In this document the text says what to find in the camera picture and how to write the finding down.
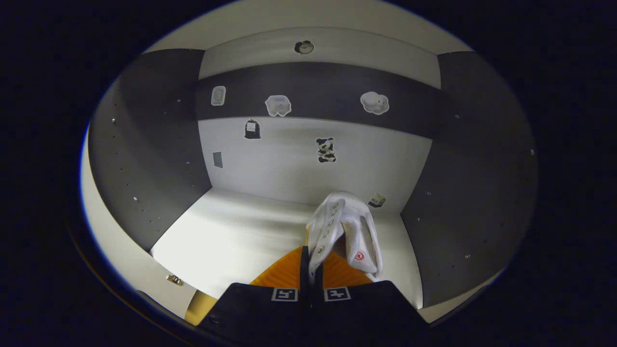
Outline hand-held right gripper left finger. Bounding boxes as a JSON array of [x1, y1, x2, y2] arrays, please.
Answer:
[[198, 246, 310, 345]]

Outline white shoe cabinet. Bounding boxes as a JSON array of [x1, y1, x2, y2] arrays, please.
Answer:
[[80, 24, 538, 328]]

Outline white shoe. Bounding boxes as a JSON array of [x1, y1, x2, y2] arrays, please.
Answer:
[[306, 191, 384, 285]]

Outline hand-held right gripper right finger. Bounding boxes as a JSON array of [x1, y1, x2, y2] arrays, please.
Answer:
[[309, 251, 429, 345]]

